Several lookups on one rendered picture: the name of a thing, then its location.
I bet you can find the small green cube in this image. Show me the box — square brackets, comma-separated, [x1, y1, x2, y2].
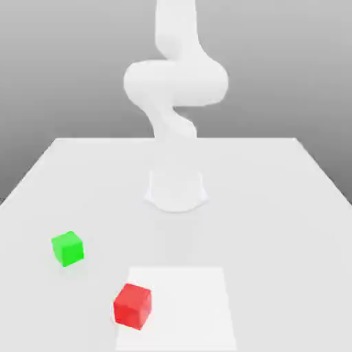
[51, 230, 85, 268]

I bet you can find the small red cube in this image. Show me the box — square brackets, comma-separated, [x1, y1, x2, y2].
[113, 283, 153, 331]

